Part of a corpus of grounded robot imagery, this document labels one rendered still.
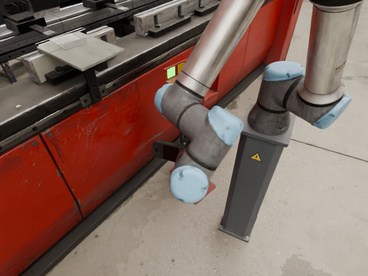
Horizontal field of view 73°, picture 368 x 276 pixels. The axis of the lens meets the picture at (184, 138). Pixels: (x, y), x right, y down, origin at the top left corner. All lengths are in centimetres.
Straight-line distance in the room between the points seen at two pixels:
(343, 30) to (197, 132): 35
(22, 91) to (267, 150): 92
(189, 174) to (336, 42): 41
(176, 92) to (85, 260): 119
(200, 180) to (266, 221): 118
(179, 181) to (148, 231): 108
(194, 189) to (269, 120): 49
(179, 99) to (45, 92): 62
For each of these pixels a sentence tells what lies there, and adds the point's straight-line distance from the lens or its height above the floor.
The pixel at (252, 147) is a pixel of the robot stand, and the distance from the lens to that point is 98.
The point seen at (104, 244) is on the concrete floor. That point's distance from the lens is 156.
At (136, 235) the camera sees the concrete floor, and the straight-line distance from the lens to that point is 155.
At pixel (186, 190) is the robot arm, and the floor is 98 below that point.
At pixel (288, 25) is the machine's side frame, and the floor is 50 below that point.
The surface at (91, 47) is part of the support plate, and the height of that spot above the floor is 100.
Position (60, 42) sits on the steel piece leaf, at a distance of 107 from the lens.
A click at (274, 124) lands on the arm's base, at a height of 82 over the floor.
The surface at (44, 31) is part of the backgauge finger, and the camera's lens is 120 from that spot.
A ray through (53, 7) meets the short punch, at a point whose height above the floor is 110.
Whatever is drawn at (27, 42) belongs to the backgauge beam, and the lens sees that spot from 135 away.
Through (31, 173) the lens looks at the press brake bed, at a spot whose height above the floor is 63.
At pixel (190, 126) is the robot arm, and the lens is 50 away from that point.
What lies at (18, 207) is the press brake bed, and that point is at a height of 52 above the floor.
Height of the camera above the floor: 138
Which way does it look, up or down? 44 degrees down
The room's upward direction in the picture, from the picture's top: straight up
